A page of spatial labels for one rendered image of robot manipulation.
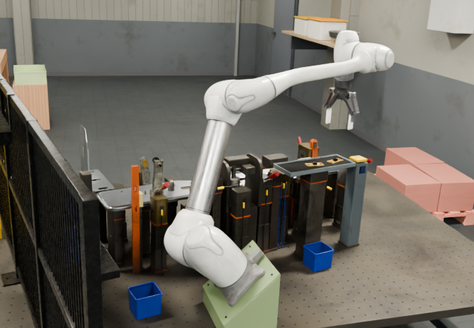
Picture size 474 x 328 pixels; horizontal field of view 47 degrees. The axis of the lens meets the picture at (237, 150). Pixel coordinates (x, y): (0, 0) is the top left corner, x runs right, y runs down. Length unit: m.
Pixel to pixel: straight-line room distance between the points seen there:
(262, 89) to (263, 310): 0.82
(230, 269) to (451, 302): 1.00
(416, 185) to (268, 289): 2.91
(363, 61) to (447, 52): 3.73
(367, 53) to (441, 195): 2.79
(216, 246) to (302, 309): 0.52
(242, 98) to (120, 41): 9.29
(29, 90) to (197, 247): 5.58
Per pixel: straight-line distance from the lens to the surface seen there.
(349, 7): 7.54
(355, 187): 2.66
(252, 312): 2.04
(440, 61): 6.06
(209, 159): 2.15
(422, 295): 2.51
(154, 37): 11.31
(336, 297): 2.38
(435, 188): 4.86
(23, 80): 7.31
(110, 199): 2.46
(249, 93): 2.05
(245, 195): 2.35
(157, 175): 2.32
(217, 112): 2.16
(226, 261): 1.97
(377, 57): 2.29
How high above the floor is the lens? 1.95
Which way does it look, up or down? 17 degrees down
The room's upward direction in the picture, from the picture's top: 3 degrees clockwise
